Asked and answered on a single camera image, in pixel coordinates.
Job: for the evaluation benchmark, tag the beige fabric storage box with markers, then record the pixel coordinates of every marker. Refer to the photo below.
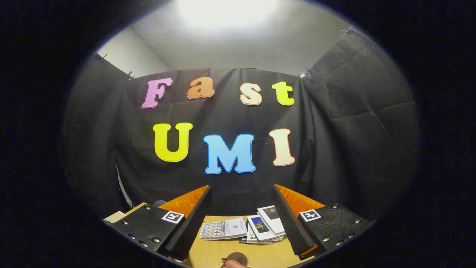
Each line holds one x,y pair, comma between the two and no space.
116,216

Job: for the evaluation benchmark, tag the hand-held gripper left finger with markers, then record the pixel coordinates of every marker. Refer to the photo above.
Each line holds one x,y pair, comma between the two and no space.
189,230

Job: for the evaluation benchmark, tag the white book with black print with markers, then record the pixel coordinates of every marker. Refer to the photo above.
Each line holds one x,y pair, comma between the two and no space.
252,236

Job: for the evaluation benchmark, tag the thin grey bar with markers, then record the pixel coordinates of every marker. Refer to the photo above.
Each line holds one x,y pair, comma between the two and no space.
122,186

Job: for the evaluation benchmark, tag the dark thin cover book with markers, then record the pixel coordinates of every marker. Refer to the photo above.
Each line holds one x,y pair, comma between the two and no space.
256,242

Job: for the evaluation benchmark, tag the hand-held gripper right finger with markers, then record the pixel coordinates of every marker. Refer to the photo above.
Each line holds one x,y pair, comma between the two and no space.
292,227

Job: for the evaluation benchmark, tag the grey patterned cover book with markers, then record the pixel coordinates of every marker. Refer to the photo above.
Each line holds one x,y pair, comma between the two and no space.
223,229

